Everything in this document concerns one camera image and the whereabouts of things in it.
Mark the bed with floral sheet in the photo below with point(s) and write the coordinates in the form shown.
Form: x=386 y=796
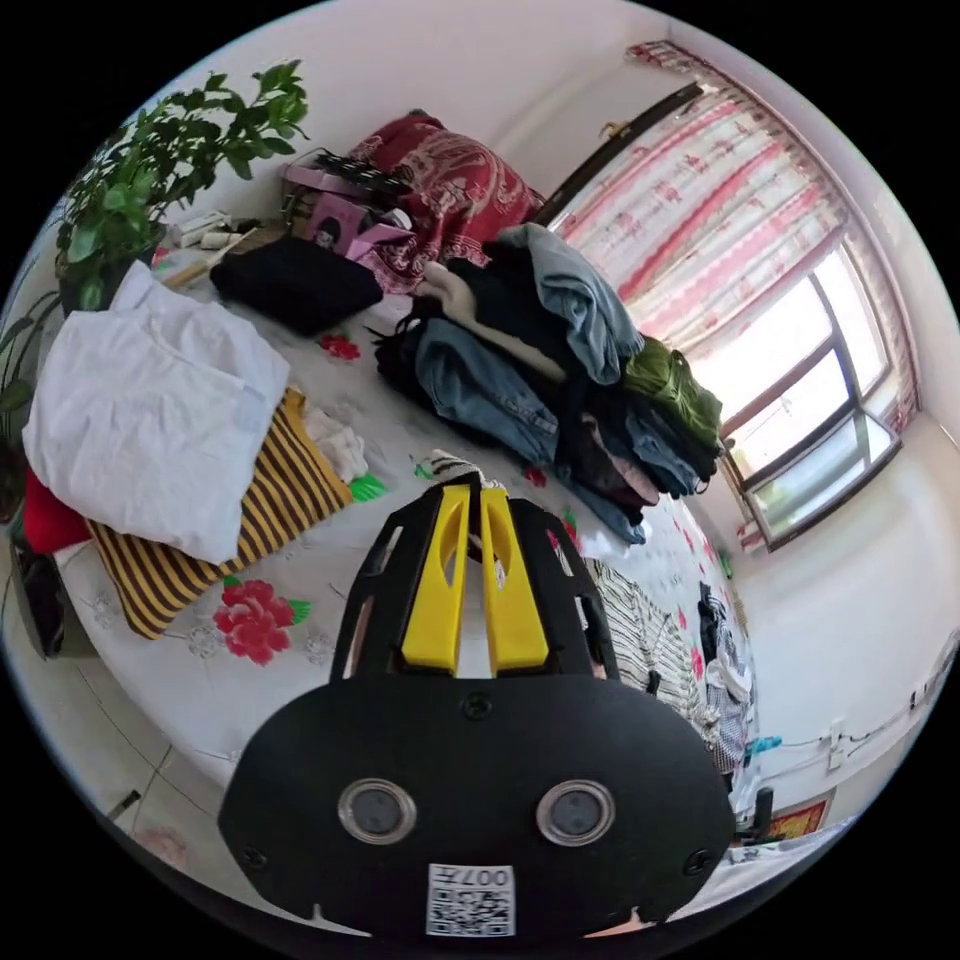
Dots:
x=187 y=675

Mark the window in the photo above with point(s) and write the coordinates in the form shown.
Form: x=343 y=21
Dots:
x=787 y=390

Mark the pile of clothes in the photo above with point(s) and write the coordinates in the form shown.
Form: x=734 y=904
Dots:
x=150 y=405
x=724 y=675
x=525 y=330

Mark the pink and white striped curtain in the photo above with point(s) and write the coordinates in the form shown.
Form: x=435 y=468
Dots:
x=712 y=187

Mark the black and white striped long sleeve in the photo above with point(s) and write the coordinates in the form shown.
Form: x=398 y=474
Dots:
x=645 y=630

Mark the green leafy plant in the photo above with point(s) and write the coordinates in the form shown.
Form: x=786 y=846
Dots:
x=150 y=165

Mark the red patterned blanket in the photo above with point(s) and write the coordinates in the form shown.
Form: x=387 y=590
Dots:
x=457 y=187

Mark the black folded garment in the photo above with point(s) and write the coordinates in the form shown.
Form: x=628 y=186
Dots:
x=292 y=285

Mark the pink carton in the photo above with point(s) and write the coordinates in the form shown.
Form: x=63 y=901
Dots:
x=334 y=217

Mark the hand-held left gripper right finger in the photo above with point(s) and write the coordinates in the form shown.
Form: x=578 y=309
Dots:
x=511 y=600

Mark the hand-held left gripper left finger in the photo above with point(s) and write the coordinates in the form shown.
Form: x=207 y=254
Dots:
x=436 y=592

